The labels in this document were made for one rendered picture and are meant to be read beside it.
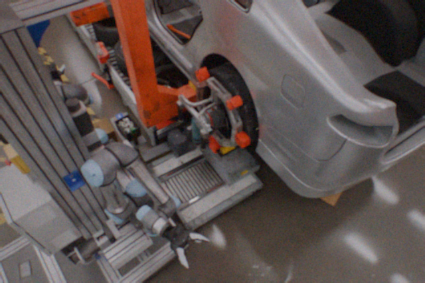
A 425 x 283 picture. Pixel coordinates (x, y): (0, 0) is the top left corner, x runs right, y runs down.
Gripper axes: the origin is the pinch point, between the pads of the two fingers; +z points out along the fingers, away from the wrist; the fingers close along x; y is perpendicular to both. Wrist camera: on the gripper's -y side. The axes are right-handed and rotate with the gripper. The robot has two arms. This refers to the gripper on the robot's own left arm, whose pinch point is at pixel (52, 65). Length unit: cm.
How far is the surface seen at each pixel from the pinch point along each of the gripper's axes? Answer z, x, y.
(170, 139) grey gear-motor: -27, 79, 75
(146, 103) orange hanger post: -18, 60, 34
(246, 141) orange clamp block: -90, 110, 21
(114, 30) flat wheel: 150, 72, 64
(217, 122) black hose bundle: -76, 93, 11
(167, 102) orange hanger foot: -13, 80, 43
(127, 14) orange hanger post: -18, 50, -41
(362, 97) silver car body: -139, 123, -57
